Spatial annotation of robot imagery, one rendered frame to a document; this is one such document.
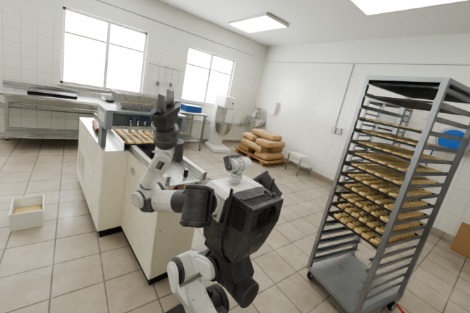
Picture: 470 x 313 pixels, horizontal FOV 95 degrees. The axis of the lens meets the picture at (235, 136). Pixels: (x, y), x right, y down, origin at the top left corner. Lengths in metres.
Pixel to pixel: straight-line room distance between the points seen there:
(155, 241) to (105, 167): 0.77
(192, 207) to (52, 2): 4.67
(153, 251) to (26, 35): 4.19
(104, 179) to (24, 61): 3.33
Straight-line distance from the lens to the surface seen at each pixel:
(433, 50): 4.85
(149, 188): 1.02
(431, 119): 1.68
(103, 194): 2.22
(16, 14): 5.14
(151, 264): 1.87
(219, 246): 1.01
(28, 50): 5.09
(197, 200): 0.84
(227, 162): 0.94
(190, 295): 1.47
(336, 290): 2.26
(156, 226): 1.67
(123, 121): 2.11
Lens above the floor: 1.51
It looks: 11 degrees down
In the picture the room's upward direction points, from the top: 11 degrees clockwise
